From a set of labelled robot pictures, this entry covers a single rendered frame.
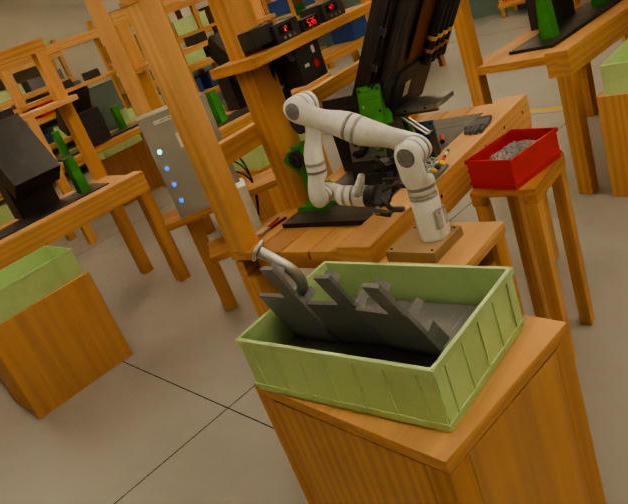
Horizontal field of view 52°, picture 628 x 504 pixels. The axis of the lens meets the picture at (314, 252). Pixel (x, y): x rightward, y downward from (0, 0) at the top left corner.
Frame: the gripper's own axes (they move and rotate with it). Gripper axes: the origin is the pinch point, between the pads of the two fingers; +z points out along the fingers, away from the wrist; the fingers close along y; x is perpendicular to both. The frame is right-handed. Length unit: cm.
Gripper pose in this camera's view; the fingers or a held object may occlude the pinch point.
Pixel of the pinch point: (406, 197)
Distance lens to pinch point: 214.8
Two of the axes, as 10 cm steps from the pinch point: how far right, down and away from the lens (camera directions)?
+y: -2.8, 8.6, -4.2
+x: -3.7, -5.1, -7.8
